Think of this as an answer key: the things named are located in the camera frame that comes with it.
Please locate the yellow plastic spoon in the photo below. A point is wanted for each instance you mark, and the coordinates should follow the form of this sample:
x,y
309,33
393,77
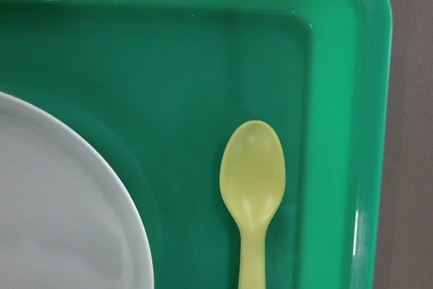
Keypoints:
x,y
252,183

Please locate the green plastic tray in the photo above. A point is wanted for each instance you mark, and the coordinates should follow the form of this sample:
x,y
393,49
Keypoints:
x,y
158,86

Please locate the white round plate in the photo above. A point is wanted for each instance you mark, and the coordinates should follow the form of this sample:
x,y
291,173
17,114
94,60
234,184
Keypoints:
x,y
67,220

